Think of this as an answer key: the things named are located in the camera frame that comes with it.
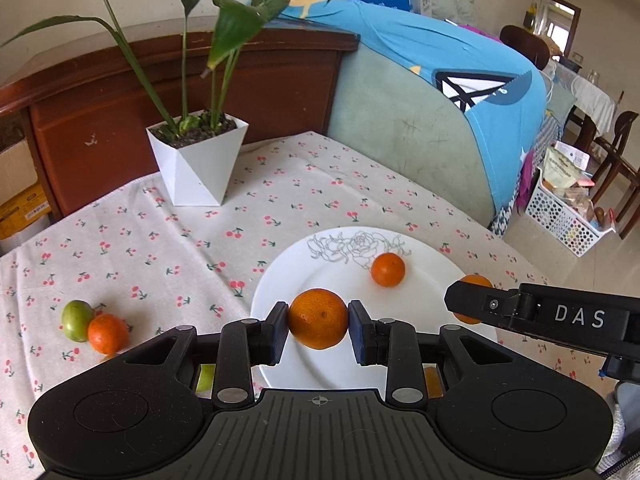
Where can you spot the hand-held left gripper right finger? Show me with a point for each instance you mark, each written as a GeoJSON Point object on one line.
{"type": "Point", "coordinates": [357, 332]}

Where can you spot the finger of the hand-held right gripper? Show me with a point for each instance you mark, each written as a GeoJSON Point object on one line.
{"type": "Point", "coordinates": [492, 305]}

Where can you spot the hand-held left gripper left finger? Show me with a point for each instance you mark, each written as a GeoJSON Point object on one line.
{"type": "Point", "coordinates": [278, 332]}

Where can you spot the large orange mandarin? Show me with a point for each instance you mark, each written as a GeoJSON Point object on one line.
{"type": "Point", "coordinates": [318, 318]}

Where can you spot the white rose-print plate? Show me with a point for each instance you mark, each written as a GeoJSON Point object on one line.
{"type": "Point", "coordinates": [300, 270]}

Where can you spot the small orange mandarin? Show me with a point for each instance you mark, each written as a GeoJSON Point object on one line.
{"type": "Point", "coordinates": [388, 270]}

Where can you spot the white perforated basket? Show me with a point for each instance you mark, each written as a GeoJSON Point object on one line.
{"type": "Point", "coordinates": [560, 220]}

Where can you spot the cherry-print tablecloth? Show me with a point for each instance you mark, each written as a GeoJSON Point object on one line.
{"type": "Point", "coordinates": [200, 250]}

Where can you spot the grey fabric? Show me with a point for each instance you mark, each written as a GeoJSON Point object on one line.
{"type": "Point", "coordinates": [622, 425]}

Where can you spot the snack packet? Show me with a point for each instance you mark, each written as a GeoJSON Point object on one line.
{"type": "Point", "coordinates": [560, 167]}

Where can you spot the dark wooden chair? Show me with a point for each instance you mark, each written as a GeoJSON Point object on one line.
{"type": "Point", "coordinates": [525, 42]}
{"type": "Point", "coordinates": [617, 150]}

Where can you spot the white angular plant pot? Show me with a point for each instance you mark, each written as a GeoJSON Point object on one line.
{"type": "Point", "coordinates": [192, 165]}

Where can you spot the green mandarin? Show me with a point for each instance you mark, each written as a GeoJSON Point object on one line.
{"type": "Point", "coordinates": [75, 321]}

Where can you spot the table with white cloth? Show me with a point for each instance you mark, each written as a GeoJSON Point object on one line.
{"type": "Point", "coordinates": [585, 90]}

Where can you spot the sofa with blue cover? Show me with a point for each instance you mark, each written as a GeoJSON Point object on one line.
{"type": "Point", "coordinates": [450, 45]}

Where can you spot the yellow cardboard box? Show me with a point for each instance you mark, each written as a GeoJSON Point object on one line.
{"type": "Point", "coordinates": [20, 205]}

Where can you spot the brown wooden headboard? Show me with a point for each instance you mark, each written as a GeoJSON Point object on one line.
{"type": "Point", "coordinates": [100, 105]}

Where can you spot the green leafy plant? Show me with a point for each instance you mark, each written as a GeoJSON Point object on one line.
{"type": "Point", "coordinates": [235, 15]}

